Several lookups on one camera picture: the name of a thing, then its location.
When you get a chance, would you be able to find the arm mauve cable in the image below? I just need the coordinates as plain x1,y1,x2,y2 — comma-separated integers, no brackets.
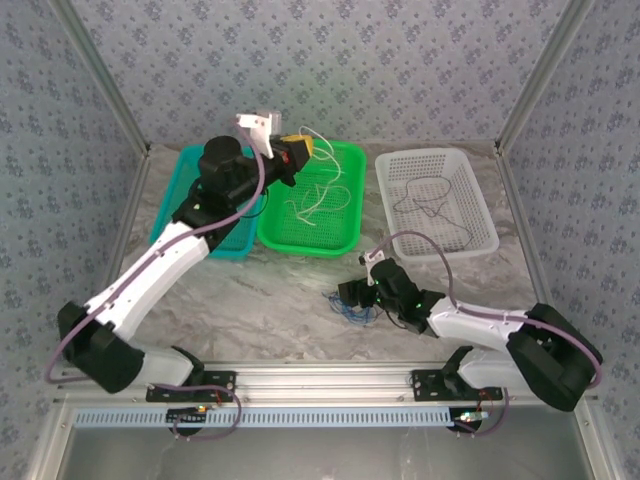
368,230,605,387
43,117,269,386

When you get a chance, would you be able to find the left arm mauve cable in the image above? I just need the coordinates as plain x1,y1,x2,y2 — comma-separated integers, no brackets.
43,117,269,386

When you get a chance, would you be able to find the aluminium table side rail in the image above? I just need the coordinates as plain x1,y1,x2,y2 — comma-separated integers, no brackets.
97,149,154,301
494,144,551,301

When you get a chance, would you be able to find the mauve base cable loop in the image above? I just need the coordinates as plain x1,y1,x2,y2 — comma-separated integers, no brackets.
149,382,242,444
455,387,511,439

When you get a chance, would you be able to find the thin purple cable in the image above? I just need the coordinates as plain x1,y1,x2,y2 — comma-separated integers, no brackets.
391,175,475,251
322,289,374,325

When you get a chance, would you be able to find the thin white cable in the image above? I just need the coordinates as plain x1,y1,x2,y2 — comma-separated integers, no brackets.
283,127,354,229

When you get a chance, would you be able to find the teal plastic basket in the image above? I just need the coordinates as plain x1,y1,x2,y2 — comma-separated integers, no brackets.
149,144,269,261

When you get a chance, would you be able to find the green plastic basket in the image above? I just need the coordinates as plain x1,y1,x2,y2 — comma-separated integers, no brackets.
255,139,367,259

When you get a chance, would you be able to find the white plastic basket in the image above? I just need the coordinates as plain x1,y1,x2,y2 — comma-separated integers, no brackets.
373,147,501,266

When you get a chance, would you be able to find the right arm mauve cable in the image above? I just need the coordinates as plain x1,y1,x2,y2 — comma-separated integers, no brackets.
368,230,605,387

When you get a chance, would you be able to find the aluminium frame post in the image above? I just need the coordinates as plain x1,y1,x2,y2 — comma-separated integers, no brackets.
494,0,596,151
49,0,151,157

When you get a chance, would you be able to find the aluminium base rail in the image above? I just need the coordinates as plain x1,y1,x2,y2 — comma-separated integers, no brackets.
202,362,454,405

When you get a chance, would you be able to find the small black circuit board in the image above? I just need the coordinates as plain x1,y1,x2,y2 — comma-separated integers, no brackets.
452,409,489,432
167,405,211,427

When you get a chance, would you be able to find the slotted grey cable duct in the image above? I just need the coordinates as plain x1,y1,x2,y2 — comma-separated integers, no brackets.
74,407,484,430

